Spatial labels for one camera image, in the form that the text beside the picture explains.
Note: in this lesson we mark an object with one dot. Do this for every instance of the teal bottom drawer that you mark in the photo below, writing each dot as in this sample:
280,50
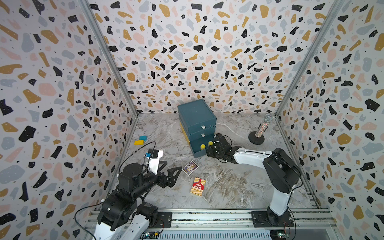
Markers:
200,145

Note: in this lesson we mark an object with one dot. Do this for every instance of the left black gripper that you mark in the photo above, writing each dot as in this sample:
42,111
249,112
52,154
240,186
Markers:
170,181

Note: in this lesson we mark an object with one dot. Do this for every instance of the red Texas Hold'em card box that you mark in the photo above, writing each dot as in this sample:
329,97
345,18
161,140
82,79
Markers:
198,186

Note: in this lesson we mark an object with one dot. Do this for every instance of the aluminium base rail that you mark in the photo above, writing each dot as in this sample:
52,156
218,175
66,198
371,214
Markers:
221,224

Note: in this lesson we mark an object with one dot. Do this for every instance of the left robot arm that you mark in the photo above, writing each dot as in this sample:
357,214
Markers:
125,215

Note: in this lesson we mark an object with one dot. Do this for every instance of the circuit board with wires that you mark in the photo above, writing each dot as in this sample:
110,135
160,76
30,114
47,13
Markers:
150,235

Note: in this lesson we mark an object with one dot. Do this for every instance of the yellow block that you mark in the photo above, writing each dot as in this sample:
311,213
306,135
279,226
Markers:
139,143

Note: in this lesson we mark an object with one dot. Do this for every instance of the sprinkle-filled tube on black base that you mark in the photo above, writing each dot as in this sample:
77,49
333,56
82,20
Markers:
257,137

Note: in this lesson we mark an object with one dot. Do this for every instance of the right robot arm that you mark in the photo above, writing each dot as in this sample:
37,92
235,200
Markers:
283,173

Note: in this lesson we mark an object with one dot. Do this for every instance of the purple card pack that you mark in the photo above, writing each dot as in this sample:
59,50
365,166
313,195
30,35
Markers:
190,168

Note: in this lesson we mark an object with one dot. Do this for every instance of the teal drawer cabinet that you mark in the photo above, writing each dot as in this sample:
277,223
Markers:
197,119

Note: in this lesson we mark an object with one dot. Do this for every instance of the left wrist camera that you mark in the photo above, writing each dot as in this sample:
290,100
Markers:
152,164

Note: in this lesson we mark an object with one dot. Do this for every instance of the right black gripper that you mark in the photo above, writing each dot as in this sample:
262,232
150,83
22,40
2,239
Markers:
209,152

